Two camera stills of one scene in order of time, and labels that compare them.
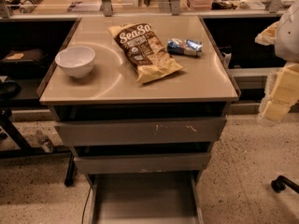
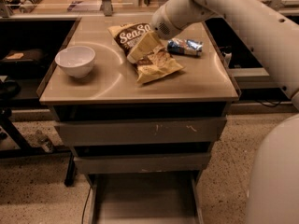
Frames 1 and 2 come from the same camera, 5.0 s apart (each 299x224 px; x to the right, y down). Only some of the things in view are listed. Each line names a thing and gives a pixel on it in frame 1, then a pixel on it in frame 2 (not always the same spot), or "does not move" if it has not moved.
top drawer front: x=162 y=131 does not move
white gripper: x=288 y=36 -> x=161 y=24
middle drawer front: x=145 y=162 does not move
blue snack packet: x=183 y=47 does not move
